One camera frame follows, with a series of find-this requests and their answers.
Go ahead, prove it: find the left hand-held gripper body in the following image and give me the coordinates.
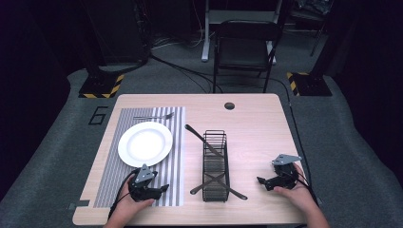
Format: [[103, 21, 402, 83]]
[[127, 163, 162, 202]]

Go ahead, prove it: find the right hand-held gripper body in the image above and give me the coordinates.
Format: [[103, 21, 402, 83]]
[[266, 153, 303, 191]]

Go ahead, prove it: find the person's right hand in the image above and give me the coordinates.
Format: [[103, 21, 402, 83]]
[[273, 162, 315, 212]]

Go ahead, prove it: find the person's left hand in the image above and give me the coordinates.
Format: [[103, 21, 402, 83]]
[[117, 180, 157, 219]]

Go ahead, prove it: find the grey striped placemat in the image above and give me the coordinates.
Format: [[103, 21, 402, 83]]
[[92, 106, 186, 209]]

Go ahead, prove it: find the white round plate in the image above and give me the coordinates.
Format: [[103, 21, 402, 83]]
[[117, 121, 174, 168]]

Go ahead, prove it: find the silver fork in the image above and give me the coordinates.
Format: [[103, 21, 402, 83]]
[[132, 111, 176, 122]]

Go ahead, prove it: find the grey tape strip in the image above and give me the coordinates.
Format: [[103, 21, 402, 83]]
[[67, 199, 91, 211]]

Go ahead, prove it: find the black yellow striped stand base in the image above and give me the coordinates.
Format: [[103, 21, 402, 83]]
[[286, 71, 334, 97], [78, 73, 125, 99]]

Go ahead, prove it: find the black folding chair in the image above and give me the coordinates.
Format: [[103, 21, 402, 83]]
[[212, 19, 283, 94]]

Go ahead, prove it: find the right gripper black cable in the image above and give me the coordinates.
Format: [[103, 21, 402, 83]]
[[294, 170, 320, 207]]

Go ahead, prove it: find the black wire basket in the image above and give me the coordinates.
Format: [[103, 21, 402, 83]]
[[201, 129, 231, 203], [184, 123, 249, 201]]

